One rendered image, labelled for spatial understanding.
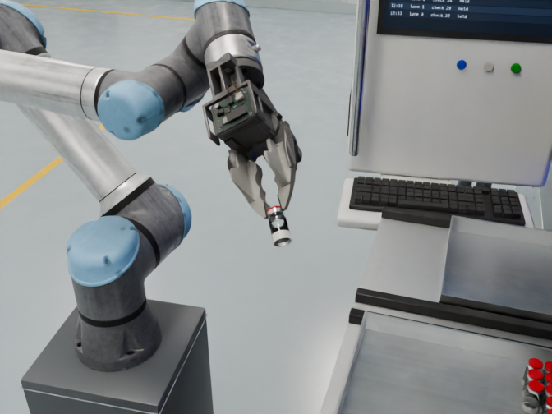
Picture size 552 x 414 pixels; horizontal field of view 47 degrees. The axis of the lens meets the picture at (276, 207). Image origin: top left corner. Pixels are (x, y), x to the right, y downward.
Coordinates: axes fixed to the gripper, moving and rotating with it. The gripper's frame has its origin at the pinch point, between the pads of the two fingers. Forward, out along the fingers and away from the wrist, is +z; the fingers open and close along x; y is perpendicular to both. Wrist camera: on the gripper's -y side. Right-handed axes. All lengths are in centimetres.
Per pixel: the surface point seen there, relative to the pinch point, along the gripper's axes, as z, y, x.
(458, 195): -30, -79, 15
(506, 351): 15.8, -41.3, 14.8
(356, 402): 19.0, -26.6, -6.0
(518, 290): 4, -54, 20
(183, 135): -195, -196, -123
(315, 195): -120, -197, -56
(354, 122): -51, -62, 1
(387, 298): 1.6, -39.1, 0.1
